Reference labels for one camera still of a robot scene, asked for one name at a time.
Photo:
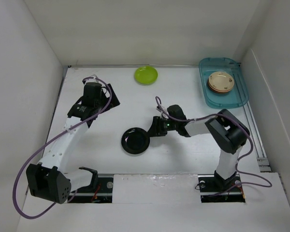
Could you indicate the teal transparent plastic bin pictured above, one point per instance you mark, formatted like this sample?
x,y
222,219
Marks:
x,y
235,98

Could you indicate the cream plate small flowers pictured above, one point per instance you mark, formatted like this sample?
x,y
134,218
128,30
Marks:
x,y
221,81

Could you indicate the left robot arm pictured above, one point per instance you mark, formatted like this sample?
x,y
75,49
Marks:
x,y
48,178

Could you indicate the black plate lower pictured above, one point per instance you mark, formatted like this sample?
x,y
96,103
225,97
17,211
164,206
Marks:
x,y
135,141

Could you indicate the metal rail right side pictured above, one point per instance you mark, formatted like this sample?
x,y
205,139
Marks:
x,y
261,157

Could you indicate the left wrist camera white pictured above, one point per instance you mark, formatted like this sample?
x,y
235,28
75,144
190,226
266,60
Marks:
x,y
93,78

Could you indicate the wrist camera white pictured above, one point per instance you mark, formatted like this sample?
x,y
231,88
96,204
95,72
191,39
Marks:
x,y
93,78
162,109

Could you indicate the metal rail front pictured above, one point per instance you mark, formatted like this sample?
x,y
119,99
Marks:
x,y
158,189

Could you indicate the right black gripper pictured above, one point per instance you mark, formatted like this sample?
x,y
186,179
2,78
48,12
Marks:
x,y
156,129

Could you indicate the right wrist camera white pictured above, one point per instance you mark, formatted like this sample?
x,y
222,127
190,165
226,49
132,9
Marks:
x,y
162,109

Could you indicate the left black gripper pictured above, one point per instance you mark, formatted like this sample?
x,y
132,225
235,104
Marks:
x,y
113,103

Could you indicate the cream plate black patch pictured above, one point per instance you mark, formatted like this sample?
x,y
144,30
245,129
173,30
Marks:
x,y
218,91

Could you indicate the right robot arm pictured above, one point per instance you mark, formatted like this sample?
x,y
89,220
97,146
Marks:
x,y
229,133

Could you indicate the green plate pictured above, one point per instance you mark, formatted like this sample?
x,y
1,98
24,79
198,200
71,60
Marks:
x,y
146,75

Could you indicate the metal rail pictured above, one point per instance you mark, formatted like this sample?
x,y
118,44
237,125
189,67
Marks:
x,y
158,189
261,157

